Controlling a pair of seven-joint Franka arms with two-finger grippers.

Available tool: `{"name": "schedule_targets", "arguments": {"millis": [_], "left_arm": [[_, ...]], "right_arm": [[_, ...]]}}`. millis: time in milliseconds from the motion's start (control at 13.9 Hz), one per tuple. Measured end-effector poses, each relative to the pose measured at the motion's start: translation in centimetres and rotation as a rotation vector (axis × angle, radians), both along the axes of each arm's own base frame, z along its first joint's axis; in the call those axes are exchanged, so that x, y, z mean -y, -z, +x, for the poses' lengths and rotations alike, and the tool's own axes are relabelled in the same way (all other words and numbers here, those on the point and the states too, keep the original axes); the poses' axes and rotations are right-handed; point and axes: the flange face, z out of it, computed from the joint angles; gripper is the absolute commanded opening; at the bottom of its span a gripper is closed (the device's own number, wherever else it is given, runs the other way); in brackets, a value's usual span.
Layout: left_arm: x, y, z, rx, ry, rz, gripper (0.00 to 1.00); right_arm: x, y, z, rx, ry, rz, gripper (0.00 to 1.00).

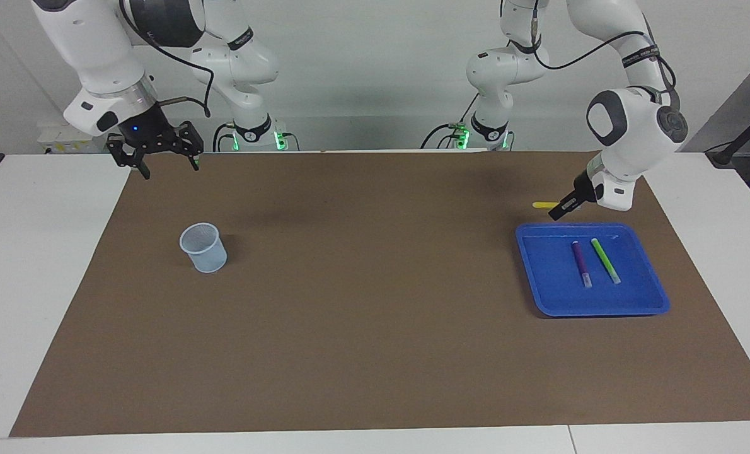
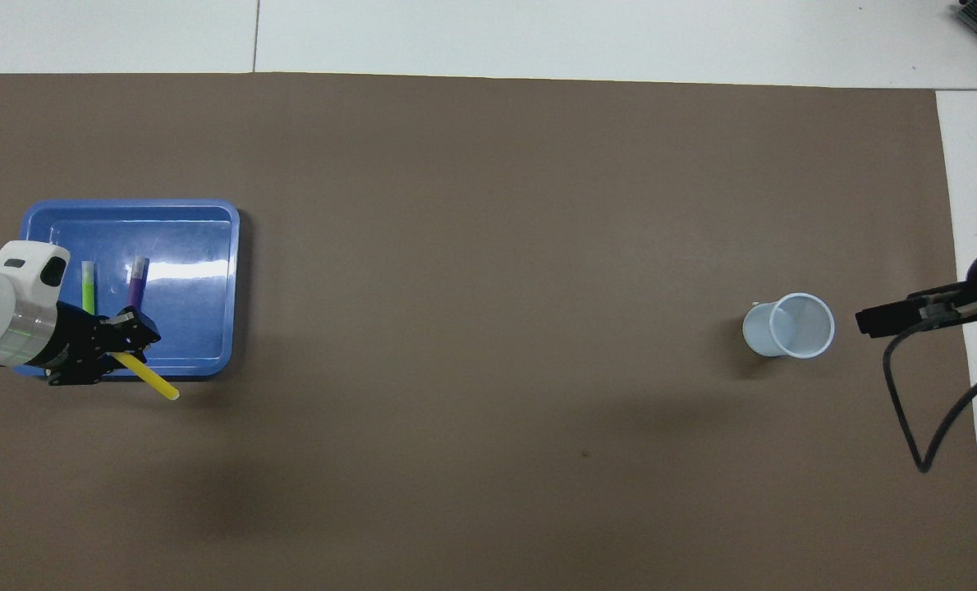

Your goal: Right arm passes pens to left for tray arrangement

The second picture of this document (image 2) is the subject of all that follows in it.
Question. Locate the purple pen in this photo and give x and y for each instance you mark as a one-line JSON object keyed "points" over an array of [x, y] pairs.
{"points": [[136, 283]]}

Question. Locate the translucent plastic cup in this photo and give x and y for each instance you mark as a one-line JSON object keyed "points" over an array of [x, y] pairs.
{"points": [[772, 332]]}

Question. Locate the brown table mat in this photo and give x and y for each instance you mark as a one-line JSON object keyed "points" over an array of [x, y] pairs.
{"points": [[472, 246]]}

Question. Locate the blue plastic tray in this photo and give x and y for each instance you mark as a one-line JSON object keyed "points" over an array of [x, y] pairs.
{"points": [[193, 287]]}

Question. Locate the yellow pen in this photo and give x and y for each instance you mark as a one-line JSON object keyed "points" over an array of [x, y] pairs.
{"points": [[152, 379]]}

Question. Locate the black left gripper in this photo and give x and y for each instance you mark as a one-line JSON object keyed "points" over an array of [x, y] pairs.
{"points": [[74, 341]]}

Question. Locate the green pen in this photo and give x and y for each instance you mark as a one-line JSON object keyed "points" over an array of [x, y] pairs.
{"points": [[88, 287]]}

